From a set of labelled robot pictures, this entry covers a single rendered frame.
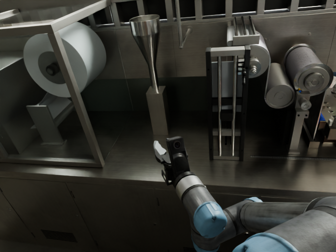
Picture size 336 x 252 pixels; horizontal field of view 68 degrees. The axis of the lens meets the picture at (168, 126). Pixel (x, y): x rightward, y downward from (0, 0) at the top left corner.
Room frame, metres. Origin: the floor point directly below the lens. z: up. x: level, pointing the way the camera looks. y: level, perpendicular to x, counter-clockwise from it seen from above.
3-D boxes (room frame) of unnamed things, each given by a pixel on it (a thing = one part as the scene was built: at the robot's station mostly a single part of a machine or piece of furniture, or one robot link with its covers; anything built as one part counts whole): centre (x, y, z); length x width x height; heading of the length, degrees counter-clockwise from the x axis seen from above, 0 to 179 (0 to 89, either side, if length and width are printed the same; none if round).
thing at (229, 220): (0.40, -0.07, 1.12); 0.11 x 0.08 x 0.11; 107
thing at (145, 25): (1.23, 0.04, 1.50); 0.14 x 0.14 x 0.06
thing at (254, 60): (0.97, -0.38, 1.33); 0.06 x 0.06 x 0.06; 74
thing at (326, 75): (1.04, -0.66, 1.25); 0.26 x 0.12 x 0.12; 164
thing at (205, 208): (0.40, -0.06, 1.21); 0.11 x 0.08 x 0.09; 17
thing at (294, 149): (0.90, -0.58, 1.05); 0.06 x 0.05 x 0.31; 164
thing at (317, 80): (0.92, -0.62, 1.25); 0.07 x 0.02 x 0.07; 74
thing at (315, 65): (0.93, -0.63, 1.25); 0.15 x 0.01 x 0.15; 74
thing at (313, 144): (1.03, -0.72, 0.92); 0.28 x 0.04 x 0.04; 164
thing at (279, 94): (1.08, -0.55, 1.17); 0.26 x 0.12 x 0.12; 164
